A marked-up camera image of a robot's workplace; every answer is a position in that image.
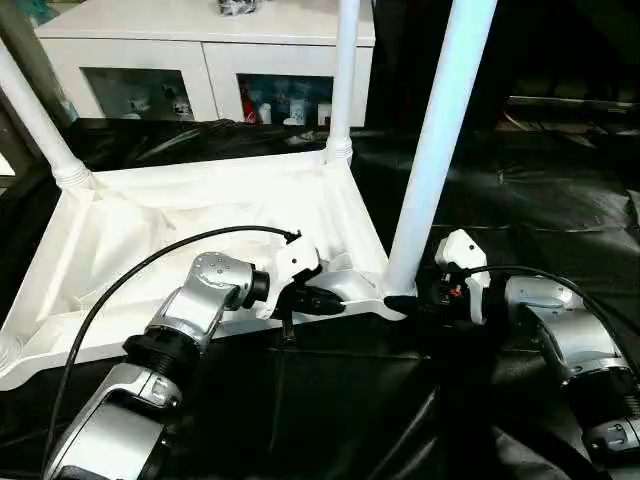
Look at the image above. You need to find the white plastic table top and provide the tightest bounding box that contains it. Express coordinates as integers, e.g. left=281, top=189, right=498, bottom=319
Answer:
left=0, top=150, right=411, bottom=391

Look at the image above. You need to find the black mat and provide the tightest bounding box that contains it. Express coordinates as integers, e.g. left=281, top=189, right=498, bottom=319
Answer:
left=0, top=118, right=640, bottom=480

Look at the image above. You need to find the white glass-door cabinet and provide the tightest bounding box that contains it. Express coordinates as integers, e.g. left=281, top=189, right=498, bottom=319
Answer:
left=35, top=0, right=377, bottom=127

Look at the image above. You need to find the grey curtain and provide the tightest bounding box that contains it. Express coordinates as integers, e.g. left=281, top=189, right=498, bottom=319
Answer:
left=0, top=0, right=76, bottom=126

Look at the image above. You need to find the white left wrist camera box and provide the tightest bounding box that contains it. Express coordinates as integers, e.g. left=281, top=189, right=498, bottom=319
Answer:
left=254, top=243, right=324, bottom=321

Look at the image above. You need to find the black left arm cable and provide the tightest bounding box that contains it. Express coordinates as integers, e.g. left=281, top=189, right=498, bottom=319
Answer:
left=44, top=225, right=303, bottom=473

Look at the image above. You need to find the black metal rail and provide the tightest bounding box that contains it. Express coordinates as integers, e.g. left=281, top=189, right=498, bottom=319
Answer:
left=505, top=94, right=640, bottom=113

